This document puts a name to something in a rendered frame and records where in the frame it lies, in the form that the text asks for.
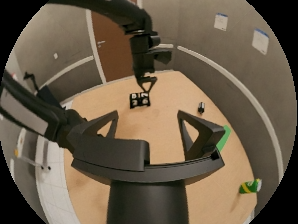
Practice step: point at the green drink can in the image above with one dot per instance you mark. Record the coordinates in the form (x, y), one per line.
(250, 187)

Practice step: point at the green rectangular bar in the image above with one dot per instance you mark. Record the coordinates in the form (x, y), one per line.
(224, 139)

